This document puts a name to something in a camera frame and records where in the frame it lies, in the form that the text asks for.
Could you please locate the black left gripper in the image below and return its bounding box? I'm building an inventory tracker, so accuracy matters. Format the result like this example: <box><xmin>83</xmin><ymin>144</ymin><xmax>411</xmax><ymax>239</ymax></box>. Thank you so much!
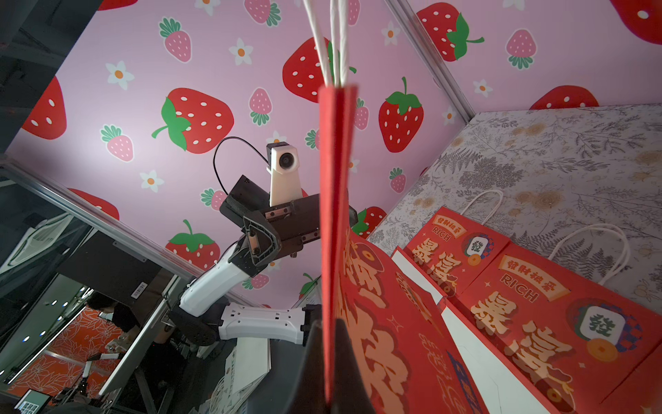
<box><xmin>242</xmin><ymin>193</ymin><xmax>358</xmax><ymax>260</ymax></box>

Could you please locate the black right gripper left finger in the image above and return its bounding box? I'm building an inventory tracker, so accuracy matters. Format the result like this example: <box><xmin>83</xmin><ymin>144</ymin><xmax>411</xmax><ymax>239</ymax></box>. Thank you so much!
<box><xmin>284</xmin><ymin>322</ymin><xmax>328</xmax><ymax>414</ymax></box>

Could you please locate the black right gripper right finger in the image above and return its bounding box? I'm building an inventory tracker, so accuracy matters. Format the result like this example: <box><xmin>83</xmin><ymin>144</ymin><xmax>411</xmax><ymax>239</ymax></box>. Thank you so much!
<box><xmin>330</xmin><ymin>319</ymin><xmax>375</xmax><ymax>414</ymax></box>

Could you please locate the red paper bag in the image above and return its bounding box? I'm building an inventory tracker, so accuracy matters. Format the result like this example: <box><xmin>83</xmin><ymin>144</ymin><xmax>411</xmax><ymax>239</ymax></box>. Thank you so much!
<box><xmin>391</xmin><ymin>207</ymin><xmax>510</xmax><ymax>304</ymax></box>
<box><xmin>305</xmin><ymin>1</ymin><xmax>487</xmax><ymax>413</ymax></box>
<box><xmin>442</xmin><ymin>243</ymin><xmax>661</xmax><ymax>413</ymax></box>

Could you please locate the person in black top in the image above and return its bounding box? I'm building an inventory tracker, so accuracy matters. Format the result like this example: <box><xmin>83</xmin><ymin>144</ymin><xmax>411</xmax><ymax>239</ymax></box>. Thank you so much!
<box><xmin>86</xmin><ymin>292</ymin><xmax>141</xmax><ymax>339</ymax></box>

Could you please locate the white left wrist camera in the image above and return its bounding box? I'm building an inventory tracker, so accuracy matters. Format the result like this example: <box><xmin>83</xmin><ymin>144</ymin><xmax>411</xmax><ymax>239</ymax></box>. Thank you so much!
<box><xmin>267</xmin><ymin>141</ymin><xmax>303</xmax><ymax>206</ymax></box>

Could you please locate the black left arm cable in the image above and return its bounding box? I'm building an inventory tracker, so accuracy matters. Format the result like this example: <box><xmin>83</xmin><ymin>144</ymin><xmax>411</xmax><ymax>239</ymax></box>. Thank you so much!
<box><xmin>213</xmin><ymin>135</ymin><xmax>271</xmax><ymax>195</ymax></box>

